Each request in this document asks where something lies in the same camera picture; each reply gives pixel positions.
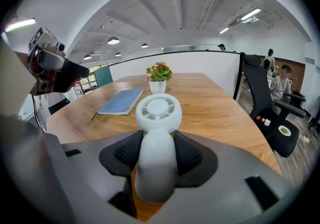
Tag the round wooden table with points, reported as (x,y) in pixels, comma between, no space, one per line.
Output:
(212,117)

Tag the potted flowers in white pot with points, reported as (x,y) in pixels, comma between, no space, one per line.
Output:
(158,85)

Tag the small orange object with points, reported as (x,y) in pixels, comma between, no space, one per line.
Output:
(260,118)

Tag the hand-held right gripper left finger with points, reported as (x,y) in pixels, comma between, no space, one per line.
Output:
(125,152)

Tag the green partition panel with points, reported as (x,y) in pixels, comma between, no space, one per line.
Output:
(103,76)

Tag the white power strip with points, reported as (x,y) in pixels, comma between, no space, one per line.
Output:
(305,138)

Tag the white handheld fan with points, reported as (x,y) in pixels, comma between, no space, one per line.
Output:
(157,158)

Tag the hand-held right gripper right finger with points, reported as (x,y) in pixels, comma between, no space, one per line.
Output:
(195,160)

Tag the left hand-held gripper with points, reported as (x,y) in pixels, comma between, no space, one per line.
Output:
(50,58)

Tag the small white plate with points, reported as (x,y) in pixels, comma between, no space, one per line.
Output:
(284,130)

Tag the blue notebook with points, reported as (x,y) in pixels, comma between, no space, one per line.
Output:
(120,102)

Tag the black office chair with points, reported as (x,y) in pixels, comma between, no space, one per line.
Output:
(260,92)

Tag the small white object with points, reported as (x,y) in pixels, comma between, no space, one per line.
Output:
(267,122)

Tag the black pendant lamp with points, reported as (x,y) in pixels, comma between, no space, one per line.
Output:
(87,57)
(118,54)
(113,40)
(144,45)

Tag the ceiling tube light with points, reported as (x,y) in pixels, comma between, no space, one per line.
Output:
(20,25)
(224,30)
(250,14)

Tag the black metal railing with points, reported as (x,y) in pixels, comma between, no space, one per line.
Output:
(86,85)

